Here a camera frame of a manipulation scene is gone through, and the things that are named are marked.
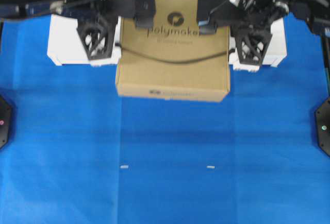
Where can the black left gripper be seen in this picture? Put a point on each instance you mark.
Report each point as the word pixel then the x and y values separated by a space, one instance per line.
pixel 96 25

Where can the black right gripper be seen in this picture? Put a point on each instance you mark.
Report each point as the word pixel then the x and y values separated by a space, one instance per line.
pixel 254 28

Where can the brown Polymaker cardboard box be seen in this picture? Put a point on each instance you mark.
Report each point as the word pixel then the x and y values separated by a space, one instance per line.
pixel 172 59

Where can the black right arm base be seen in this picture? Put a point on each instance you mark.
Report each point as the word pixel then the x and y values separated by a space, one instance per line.
pixel 323 125

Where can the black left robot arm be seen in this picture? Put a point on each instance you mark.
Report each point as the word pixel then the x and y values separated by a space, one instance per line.
pixel 19 10

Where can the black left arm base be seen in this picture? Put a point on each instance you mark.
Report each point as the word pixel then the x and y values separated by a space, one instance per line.
pixel 6 110

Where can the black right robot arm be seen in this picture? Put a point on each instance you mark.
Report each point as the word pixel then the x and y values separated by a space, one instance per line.
pixel 315 13

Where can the white stand platform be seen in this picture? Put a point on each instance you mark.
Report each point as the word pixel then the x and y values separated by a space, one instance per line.
pixel 65 47

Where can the blue table mat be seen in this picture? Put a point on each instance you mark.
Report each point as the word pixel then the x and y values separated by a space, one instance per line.
pixel 71 132

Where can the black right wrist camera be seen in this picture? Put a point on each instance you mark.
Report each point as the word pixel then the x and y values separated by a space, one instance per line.
pixel 203 16

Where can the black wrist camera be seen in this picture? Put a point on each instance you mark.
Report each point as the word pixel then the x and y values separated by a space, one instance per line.
pixel 203 16
pixel 141 11

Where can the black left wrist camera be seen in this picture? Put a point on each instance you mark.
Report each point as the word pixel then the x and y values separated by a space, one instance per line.
pixel 141 11

